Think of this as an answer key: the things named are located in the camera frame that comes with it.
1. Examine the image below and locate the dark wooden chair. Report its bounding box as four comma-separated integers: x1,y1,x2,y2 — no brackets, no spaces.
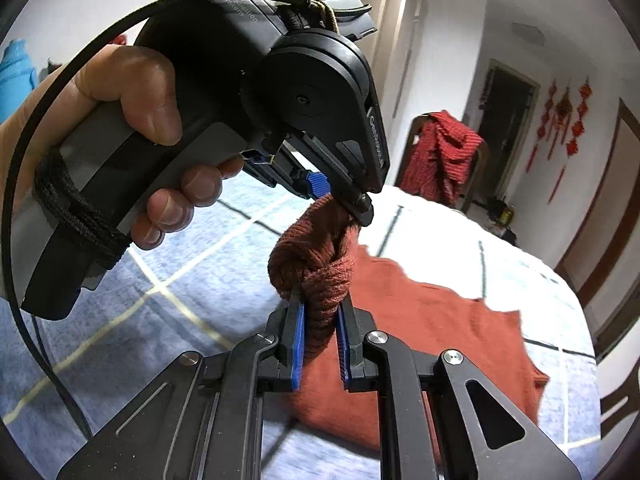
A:
597,375,640,441

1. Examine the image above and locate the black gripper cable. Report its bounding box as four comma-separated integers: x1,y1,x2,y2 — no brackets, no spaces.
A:
0,0,341,441

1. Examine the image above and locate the brown framed door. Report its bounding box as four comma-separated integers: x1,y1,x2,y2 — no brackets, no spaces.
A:
554,97,640,356

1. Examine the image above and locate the red checked cloth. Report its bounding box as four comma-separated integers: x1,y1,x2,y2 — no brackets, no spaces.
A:
402,109,485,206

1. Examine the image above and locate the person's left hand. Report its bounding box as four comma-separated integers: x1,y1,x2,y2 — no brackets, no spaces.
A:
0,44,247,251

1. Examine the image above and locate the red hanging knot ornament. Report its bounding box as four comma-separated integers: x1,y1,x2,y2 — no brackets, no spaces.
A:
566,76,592,161
547,87,575,206

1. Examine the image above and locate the rust-red knit sweater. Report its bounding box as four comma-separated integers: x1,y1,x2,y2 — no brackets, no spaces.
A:
267,195,551,463

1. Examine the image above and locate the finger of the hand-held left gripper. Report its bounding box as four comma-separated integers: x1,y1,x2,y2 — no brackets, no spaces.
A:
287,132,384,227
244,144,332,202

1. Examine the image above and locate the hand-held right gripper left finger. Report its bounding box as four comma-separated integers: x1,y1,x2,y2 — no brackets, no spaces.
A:
55,287,307,480

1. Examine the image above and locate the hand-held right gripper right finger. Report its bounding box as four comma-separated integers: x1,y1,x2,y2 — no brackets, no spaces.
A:
336,292,583,480

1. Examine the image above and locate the white ceiling vent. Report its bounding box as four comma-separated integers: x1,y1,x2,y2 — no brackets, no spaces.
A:
510,22,546,46

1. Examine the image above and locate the blue cloth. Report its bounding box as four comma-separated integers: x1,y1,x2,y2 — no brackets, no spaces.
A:
0,40,38,121

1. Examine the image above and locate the blue plaid blanket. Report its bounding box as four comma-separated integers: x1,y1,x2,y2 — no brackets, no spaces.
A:
0,170,608,480

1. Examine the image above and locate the dark open doorway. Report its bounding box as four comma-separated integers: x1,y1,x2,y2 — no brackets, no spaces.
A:
475,59,541,201

